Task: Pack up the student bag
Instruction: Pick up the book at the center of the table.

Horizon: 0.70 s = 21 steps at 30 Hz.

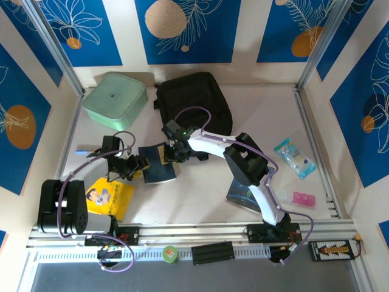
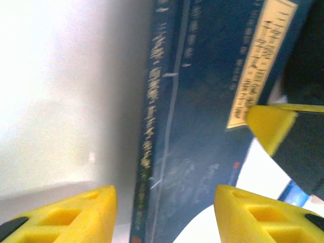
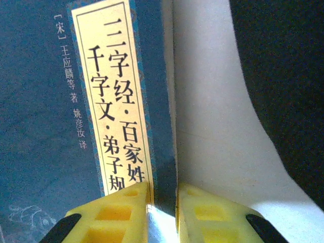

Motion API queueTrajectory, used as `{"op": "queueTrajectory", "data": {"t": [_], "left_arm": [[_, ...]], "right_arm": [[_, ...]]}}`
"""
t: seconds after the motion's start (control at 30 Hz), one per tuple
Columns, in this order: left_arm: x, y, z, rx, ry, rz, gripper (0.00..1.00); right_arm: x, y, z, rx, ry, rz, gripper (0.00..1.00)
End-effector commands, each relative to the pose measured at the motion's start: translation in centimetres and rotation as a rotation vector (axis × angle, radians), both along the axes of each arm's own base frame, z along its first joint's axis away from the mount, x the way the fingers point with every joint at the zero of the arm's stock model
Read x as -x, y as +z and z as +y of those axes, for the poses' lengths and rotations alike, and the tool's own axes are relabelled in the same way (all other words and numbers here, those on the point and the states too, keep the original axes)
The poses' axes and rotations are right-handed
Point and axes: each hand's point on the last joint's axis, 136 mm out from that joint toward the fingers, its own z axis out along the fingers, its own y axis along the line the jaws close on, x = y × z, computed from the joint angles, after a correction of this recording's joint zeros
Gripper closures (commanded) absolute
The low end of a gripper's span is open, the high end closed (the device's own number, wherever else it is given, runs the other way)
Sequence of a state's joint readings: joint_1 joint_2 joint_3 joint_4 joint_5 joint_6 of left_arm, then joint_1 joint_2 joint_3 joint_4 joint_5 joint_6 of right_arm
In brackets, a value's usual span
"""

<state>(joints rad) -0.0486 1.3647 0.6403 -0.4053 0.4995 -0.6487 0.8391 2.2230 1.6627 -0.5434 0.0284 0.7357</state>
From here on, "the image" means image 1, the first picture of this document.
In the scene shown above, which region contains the dark blue notebook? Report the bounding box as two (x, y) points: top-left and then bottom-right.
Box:
(138, 144), (177, 185)

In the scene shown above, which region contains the yellow cartoon cover book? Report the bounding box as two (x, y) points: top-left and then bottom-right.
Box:
(85, 177), (136, 222)

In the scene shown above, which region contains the black backpack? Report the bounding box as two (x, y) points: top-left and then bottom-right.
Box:
(153, 71), (233, 162)

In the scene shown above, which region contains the blue Little Prince book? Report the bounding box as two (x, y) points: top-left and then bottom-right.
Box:
(225, 165), (274, 214)

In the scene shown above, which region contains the light blue tissue pack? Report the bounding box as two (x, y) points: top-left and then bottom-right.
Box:
(274, 139), (316, 180)

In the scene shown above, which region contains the mint green zip case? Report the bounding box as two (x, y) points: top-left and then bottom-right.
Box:
(82, 72), (149, 130)

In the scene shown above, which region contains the green tape roll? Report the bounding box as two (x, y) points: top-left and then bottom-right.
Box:
(162, 245), (181, 266)

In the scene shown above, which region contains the black ribbed block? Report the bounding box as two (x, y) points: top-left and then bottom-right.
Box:
(190, 242), (235, 266)

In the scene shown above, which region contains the pink plastic pill box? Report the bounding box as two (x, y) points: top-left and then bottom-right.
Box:
(290, 191), (316, 209)

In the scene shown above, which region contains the black power distribution board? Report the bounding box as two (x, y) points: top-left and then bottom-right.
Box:
(308, 239), (355, 262)

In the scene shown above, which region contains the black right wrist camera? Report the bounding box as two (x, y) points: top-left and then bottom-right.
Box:
(161, 120), (184, 137)

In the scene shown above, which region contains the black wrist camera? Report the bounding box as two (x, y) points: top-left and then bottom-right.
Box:
(102, 136), (124, 155)
(161, 120), (184, 137)

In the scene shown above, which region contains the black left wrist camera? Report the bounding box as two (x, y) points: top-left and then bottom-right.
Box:
(102, 136), (124, 155)

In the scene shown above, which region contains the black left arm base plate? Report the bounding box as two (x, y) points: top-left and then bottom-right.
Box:
(84, 225), (140, 246)

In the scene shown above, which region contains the aluminium side rail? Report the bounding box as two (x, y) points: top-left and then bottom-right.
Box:
(294, 86), (343, 220)
(45, 94), (83, 226)

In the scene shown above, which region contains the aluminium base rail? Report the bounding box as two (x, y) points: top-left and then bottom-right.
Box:
(26, 219), (359, 249)

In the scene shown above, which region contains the white slotted cable duct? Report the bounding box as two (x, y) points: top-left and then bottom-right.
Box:
(36, 245), (272, 263)

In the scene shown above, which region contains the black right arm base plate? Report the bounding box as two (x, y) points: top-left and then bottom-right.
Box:
(246, 223), (303, 244)

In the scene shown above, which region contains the blue floral wall poster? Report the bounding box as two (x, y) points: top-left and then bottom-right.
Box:
(0, 0), (64, 88)
(256, 0), (328, 64)
(0, 42), (52, 196)
(134, 0), (242, 65)
(329, 29), (389, 189)
(38, 0), (123, 68)

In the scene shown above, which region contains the aluminium frame post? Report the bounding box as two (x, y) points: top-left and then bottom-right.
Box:
(22, 0), (85, 97)
(296, 0), (357, 89)

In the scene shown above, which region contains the red black power wire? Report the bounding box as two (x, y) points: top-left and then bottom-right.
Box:
(352, 232), (365, 258)

